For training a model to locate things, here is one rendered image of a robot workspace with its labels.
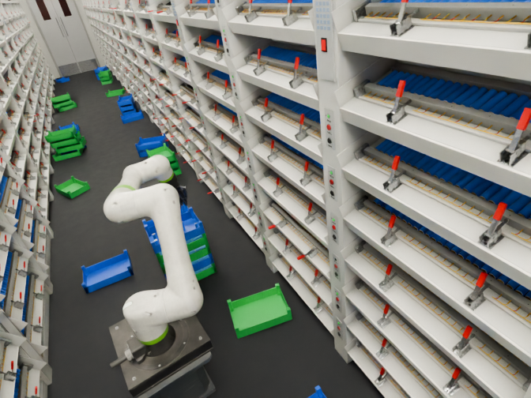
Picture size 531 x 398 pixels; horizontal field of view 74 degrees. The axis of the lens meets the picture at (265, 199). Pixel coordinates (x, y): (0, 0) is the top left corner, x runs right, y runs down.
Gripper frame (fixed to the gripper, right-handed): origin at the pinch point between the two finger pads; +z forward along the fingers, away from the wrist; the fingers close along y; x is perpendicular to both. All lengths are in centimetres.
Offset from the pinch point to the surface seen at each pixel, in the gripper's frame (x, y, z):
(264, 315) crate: -63, 43, 24
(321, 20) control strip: -26, 79, -115
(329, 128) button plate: -39, 80, -90
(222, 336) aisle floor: -74, 21, 20
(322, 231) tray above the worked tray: -49, 76, -41
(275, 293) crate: -50, 49, 30
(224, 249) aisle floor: -11, 13, 49
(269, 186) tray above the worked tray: -14, 55, -25
